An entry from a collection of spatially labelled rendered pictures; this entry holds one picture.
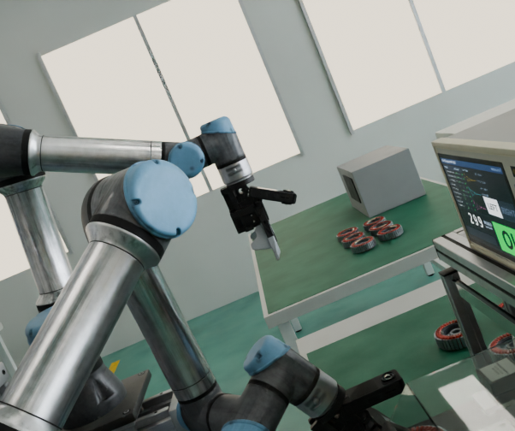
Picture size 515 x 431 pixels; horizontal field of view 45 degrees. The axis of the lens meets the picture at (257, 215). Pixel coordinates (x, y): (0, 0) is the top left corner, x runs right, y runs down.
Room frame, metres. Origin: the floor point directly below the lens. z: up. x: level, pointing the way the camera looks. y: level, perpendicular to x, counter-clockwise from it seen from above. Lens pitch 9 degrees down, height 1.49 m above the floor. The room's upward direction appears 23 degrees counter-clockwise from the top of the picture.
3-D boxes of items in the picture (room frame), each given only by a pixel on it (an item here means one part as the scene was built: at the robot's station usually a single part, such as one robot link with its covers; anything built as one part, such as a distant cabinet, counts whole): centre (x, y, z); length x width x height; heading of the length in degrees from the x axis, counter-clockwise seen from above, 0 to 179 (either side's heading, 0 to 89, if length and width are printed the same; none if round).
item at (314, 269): (3.25, -0.43, 0.38); 1.85 x 1.10 x 0.75; 179
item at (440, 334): (1.51, -0.35, 0.77); 0.11 x 0.11 x 0.04
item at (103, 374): (1.31, 0.49, 1.09); 0.15 x 0.15 x 0.10
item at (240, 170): (1.49, 0.01, 1.37); 0.08 x 0.08 x 0.05
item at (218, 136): (1.49, 0.01, 1.45); 0.09 x 0.08 x 0.11; 96
